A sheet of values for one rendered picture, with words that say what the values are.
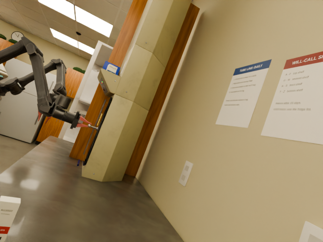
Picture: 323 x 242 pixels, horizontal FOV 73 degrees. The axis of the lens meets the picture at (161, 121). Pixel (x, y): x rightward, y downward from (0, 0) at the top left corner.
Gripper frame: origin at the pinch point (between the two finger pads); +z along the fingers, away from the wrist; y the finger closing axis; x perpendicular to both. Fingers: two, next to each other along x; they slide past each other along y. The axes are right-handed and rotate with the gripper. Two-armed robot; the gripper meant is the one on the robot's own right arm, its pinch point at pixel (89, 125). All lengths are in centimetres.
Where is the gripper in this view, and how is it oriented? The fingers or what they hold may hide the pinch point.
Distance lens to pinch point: 132.4
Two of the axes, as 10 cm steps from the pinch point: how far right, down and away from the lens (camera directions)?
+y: 3.7, -9.3, 0.4
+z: 8.6, 3.6, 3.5
